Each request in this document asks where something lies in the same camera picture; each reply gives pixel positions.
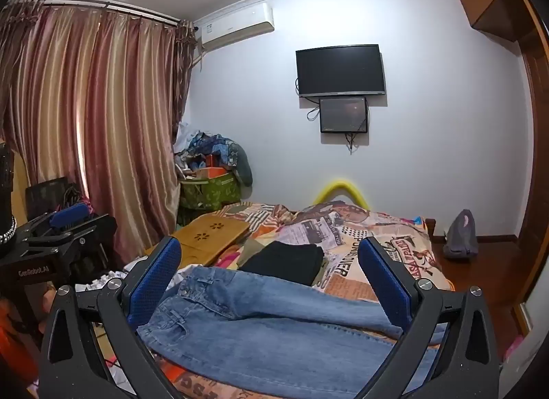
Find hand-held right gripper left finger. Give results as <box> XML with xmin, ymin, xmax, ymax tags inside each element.
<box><xmin>38</xmin><ymin>236</ymin><xmax>183</xmax><ymax>399</ymax></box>

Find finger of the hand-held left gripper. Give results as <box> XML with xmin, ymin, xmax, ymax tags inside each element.
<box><xmin>25</xmin><ymin>203</ymin><xmax>92</xmax><ymax>246</ymax></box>
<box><xmin>64</xmin><ymin>214</ymin><xmax>118</xmax><ymax>273</ymax></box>

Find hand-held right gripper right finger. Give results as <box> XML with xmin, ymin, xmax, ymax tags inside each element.
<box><xmin>358</xmin><ymin>236</ymin><xmax>500</xmax><ymax>399</ymax></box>

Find blue denim jeans pants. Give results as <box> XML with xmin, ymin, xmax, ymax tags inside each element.
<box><xmin>136</xmin><ymin>265</ymin><xmax>449</xmax><ymax>399</ymax></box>

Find black folded pants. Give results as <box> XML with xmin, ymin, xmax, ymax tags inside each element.
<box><xmin>238</xmin><ymin>241</ymin><xmax>327</xmax><ymax>286</ymax></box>

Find printed blanket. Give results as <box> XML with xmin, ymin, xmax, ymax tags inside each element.
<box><xmin>124</xmin><ymin>202</ymin><xmax>455</xmax><ymax>399</ymax></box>

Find wooden lap desk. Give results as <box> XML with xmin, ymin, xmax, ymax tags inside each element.
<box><xmin>143</xmin><ymin>210</ymin><xmax>250</xmax><ymax>267</ymax></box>

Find grey backpack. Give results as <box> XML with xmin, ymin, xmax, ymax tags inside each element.
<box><xmin>443</xmin><ymin>209</ymin><xmax>479</xmax><ymax>259</ymax></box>

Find green storage bag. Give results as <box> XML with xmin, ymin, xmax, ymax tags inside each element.
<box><xmin>179</xmin><ymin>172</ymin><xmax>242</xmax><ymax>213</ymax></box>

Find yellow foam tube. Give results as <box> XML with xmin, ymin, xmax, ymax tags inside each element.
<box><xmin>314</xmin><ymin>179</ymin><xmax>369</xmax><ymax>211</ymax></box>

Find striped pink curtain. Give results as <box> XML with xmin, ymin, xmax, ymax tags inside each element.
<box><xmin>0</xmin><ymin>0</ymin><xmax>198</xmax><ymax>262</ymax></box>

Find pink cloth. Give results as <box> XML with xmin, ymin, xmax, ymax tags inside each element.
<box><xmin>504</xmin><ymin>335</ymin><xmax>526</xmax><ymax>359</ymax></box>

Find pile of mixed clothes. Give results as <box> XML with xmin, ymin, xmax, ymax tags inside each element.
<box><xmin>174</xmin><ymin>122</ymin><xmax>255</xmax><ymax>187</ymax></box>

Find white air conditioner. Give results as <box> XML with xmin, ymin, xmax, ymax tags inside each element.
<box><xmin>195</xmin><ymin>2</ymin><xmax>275</xmax><ymax>54</ymax></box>

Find small black wall monitor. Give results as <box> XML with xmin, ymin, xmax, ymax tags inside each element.
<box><xmin>318</xmin><ymin>96</ymin><xmax>370</xmax><ymax>134</ymax></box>

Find curtain rail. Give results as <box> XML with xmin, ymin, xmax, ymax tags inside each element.
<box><xmin>40</xmin><ymin>0</ymin><xmax>194</xmax><ymax>27</ymax></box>

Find black wall television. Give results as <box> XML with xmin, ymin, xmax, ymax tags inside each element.
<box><xmin>295</xmin><ymin>44</ymin><xmax>387</xmax><ymax>98</ymax></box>

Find wooden door frame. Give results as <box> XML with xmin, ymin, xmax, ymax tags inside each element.
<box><xmin>510</xmin><ymin>0</ymin><xmax>549</xmax><ymax>254</ymax></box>

